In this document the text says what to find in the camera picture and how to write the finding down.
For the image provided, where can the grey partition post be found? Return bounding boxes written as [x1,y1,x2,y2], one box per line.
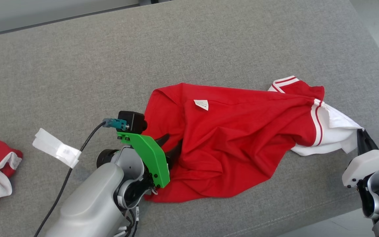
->
[139,0,172,6]

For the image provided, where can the black cable with teal plug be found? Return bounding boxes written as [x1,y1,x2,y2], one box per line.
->
[33,118,128,237]

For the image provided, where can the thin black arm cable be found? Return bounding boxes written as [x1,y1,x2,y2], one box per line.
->
[115,206,141,237]

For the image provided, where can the white tape strip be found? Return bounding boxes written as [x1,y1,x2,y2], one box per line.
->
[32,128,82,169]

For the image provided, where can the red white basketball jersey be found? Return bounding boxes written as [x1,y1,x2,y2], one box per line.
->
[142,76,364,203]

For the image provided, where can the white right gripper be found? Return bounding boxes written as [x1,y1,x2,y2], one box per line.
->
[342,129,379,188]

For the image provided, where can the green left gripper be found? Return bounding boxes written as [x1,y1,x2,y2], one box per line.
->
[116,132,183,189]

